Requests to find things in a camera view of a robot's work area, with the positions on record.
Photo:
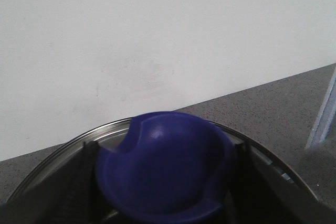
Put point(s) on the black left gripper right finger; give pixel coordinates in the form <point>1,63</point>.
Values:
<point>268,191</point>

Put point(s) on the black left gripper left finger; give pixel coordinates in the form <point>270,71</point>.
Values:
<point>63,197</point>

